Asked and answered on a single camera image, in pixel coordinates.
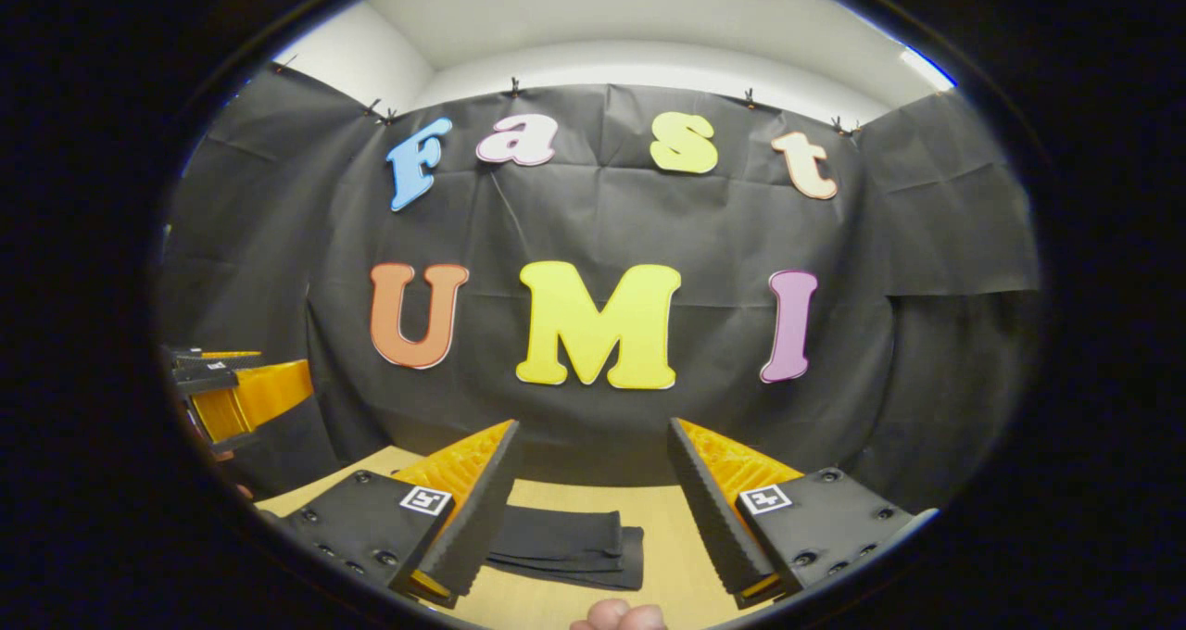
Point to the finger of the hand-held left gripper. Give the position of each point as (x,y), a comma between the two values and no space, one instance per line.
(232,355)
(269,394)

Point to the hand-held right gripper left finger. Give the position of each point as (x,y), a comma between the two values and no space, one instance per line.
(477,519)

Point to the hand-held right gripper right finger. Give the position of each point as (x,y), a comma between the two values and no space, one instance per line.
(709,519)

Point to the dark jeans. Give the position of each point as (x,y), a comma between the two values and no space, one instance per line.
(565,542)

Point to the black backdrop cloth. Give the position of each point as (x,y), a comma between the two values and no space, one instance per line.
(602,222)

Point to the small ceiling light panel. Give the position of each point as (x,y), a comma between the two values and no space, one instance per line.
(929,67)

